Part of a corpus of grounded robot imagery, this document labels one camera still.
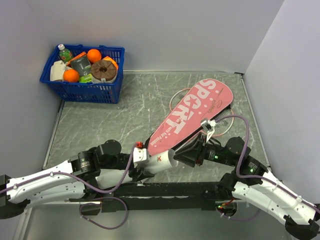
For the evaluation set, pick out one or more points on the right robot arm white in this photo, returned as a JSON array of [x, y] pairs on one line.
[[252, 182]]

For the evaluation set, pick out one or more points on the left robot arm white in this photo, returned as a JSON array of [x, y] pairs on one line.
[[85, 176]]

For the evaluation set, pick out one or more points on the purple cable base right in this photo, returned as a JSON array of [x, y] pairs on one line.
[[227, 210]]

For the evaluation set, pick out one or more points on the badminton racket pink shaft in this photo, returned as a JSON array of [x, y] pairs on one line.
[[182, 172]]

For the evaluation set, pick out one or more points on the orange fruit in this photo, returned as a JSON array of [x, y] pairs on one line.
[[94, 55], [71, 76]]

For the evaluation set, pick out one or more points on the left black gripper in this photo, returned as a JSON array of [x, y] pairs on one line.
[[141, 174]]

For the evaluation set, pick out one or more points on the orange fruit front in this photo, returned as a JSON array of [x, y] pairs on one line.
[[71, 76]]

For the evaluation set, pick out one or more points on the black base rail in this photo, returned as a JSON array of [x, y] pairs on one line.
[[174, 196]]

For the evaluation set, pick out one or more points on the cream paper bag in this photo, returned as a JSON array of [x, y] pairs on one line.
[[57, 71]]

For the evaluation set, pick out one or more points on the pink racket bag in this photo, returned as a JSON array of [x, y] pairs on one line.
[[205, 100]]

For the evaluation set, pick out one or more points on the blue plastic basket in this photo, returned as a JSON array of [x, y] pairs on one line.
[[108, 93]]

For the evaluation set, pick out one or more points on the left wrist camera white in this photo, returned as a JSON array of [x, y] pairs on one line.
[[140, 154]]

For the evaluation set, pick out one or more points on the brown round cake pack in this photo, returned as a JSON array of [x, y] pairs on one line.
[[103, 72]]

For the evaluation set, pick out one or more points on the badminton racket under bag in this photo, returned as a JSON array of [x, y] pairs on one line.
[[177, 97]]

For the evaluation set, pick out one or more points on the white shuttlecock tube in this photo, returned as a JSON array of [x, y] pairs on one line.
[[160, 162]]

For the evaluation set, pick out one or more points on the green drink bottle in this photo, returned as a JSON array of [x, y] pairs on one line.
[[64, 53]]

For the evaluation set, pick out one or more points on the black product box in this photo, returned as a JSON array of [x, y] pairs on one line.
[[81, 65]]

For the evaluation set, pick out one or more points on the orange fruit rear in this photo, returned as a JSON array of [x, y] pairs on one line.
[[94, 55]]

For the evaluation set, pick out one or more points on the orange flat box rear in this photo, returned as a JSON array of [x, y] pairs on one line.
[[82, 54]]

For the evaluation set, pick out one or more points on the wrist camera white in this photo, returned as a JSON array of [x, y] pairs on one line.
[[208, 127], [140, 154]]

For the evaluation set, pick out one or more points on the green small box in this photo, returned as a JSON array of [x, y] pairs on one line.
[[85, 78]]

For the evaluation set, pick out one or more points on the orange snack box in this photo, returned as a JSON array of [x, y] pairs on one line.
[[108, 58]]

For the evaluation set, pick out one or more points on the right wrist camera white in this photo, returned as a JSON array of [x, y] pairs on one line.
[[208, 127]]

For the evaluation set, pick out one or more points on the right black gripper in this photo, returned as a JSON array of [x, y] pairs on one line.
[[196, 145]]

